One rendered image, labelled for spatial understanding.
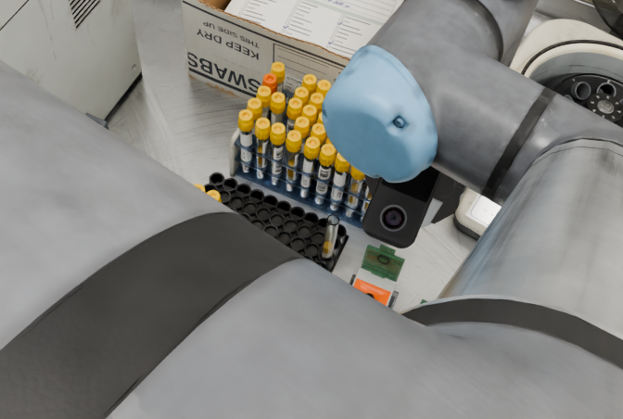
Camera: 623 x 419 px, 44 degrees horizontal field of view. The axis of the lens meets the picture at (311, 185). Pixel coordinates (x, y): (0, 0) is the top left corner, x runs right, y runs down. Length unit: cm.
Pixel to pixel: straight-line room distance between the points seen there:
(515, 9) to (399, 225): 20
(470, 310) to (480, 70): 31
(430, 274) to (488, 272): 66
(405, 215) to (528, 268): 41
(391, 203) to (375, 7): 45
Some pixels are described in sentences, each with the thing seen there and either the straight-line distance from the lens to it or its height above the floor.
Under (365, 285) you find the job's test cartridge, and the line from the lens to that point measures 78.
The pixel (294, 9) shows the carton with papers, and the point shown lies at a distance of 101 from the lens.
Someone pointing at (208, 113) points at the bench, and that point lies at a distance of 98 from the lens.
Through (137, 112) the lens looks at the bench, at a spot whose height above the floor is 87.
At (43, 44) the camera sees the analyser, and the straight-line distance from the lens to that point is 81.
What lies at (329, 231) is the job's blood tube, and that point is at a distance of 79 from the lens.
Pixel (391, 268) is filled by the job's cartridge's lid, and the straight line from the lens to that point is 78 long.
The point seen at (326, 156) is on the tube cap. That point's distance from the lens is 81.
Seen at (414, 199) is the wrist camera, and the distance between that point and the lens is 63.
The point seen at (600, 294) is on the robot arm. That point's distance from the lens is 22.
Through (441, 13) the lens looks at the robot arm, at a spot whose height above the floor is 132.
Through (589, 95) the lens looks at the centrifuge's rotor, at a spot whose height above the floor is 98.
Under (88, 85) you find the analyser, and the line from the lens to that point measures 92.
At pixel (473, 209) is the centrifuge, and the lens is 90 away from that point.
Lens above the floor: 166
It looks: 58 degrees down
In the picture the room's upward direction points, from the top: 8 degrees clockwise
